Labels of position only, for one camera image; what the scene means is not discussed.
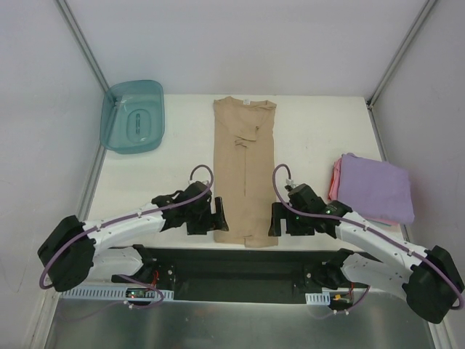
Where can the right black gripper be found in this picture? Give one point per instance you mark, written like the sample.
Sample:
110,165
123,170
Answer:
297,226

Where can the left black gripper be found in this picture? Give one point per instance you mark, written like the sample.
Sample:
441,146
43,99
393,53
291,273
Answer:
203,225

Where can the beige t shirt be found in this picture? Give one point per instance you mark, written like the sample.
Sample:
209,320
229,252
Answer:
244,160

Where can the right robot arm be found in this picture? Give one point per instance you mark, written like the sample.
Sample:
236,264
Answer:
427,279

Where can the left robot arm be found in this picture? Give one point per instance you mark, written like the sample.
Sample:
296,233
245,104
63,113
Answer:
70,252

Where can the pink folded t shirt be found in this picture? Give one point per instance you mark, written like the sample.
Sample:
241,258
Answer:
334,189

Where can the purple folded t shirt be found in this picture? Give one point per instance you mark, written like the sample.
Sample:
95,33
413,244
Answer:
377,190

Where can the teal plastic basin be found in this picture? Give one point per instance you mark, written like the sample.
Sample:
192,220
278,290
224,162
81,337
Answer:
133,117

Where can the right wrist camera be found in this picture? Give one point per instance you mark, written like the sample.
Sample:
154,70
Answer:
290,184

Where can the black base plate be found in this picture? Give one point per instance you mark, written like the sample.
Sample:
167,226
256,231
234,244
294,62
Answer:
219,275

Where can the right white cable duct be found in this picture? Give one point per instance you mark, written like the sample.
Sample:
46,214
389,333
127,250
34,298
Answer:
321,298

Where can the white cable duct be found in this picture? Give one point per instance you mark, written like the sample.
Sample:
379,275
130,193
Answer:
321,298
111,293

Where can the right aluminium frame post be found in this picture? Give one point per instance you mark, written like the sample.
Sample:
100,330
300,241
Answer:
408,40

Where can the aluminium frame post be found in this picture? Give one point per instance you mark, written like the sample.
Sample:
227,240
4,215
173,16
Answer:
408,40
76,31

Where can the left white cable duct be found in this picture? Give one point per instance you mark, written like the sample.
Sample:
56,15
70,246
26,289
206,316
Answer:
111,293

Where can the left aluminium frame post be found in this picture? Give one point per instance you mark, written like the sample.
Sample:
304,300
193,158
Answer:
76,31

